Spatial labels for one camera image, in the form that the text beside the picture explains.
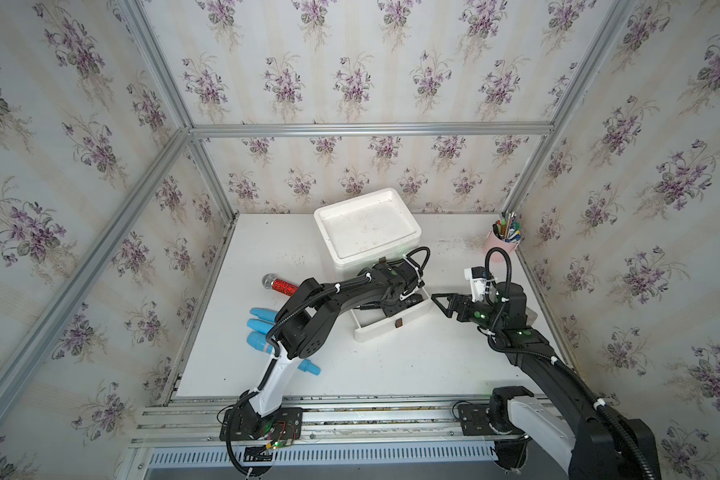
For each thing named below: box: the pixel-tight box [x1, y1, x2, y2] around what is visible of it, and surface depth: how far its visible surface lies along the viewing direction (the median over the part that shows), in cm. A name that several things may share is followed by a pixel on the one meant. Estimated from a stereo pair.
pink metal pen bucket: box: [482, 229, 521, 263], surface depth 100 cm
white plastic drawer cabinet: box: [313, 188, 422, 280], surface depth 85 cm
